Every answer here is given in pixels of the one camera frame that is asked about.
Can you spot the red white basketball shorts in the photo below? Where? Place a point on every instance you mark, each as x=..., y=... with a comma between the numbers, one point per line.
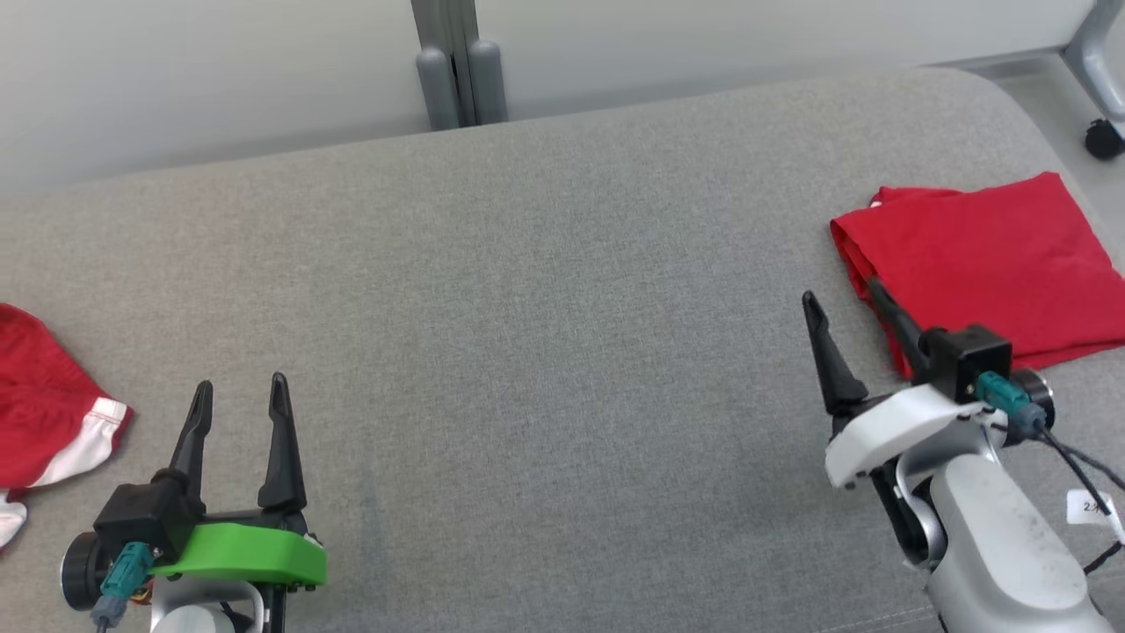
x=44, y=413

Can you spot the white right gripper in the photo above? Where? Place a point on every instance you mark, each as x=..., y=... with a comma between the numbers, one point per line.
x=888, y=422

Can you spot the grey chair base leg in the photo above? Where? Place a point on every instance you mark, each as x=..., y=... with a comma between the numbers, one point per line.
x=1090, y=53

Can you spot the grey fabric sofa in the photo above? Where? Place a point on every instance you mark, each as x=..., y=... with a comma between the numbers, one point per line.
x=527, y=352

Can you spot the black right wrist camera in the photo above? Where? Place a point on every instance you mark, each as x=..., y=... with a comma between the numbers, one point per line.
x=967, y=356

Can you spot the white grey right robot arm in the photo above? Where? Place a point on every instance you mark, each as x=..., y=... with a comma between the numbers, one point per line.
x=1002, y=545

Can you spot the grey partition wall post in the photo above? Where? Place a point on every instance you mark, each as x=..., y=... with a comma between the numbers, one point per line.
x=435, y=88

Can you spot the teal left camera connector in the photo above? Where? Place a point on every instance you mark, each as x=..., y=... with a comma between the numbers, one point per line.
x=123, y=571

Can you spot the red garment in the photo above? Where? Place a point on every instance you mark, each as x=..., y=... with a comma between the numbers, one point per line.
x=984, y=255

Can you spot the teal right camera connector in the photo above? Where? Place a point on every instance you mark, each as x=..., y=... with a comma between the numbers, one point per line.
x=1002, y=396

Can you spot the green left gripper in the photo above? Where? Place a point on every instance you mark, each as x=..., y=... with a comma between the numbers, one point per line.
x=246, y=554

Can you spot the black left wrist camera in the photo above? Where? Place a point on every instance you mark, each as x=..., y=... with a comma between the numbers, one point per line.
x=141, y=519

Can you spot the teal camera connector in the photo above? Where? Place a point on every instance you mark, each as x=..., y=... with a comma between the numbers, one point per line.
x=1002, y=396
x=123, y=571

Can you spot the black caster wheel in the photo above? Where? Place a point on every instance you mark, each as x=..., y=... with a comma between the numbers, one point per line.
x=1103, y=141

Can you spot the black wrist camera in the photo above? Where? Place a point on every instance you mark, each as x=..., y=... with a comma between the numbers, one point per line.
x=141, y=519
x=967, y=356

